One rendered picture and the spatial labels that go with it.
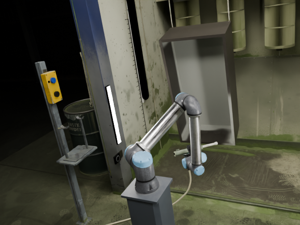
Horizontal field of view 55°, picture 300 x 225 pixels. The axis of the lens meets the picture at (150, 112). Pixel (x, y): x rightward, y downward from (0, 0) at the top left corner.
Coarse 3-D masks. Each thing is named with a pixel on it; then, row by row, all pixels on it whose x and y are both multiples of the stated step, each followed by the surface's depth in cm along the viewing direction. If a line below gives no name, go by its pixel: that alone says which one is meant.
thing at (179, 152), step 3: (207, 144) 295; (210, 144) 295; (213, 144) 296; (216, 144) 297; (201, 147) 291; (177, 150) 285; (180, 150) 284; (183, 150) 285; (186, 150) 286; (177, 153) 283; (180, 153) 284; (183, 153) 285; (186, 153) 286
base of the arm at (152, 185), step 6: (138, 180) 215; (150, 180) 214; (156, 180) 219; (138, 186) 216; (144, 186) 214; (150, 186) 215; (156, 186) 217; (138, 192) 217; (144, 192) 214; (150, 192) 215
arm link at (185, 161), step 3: (189, 156) 255; (183, 159) 252; (186, 159) 252; (189, 159) 250; (183, 162) 252; (186, 162) 250; (189, 162) 247; (183, 165) 254; (186, 165) 249; (186, 168) 251
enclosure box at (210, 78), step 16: (176, 32) 273; (192, 32) 262; (208, 32) 252; (224, 32) 243; (160, 48) 269; (176, 48) 301; (192, 48) 295; (208, 48) 289; (224, 48) 247; (176, 64) 309; (192, 64) 305; (208, 64) 298; (224, 64) 292; (176, 80) 310; (192, 80) 316; (208, 80) 309; (224, 80) 302; (208, 96) 320; (224, 96) 313; (208, 112) 332; (224, 112) 324; (208, 128) 335; (224, 128) 329; (224, 144) 305
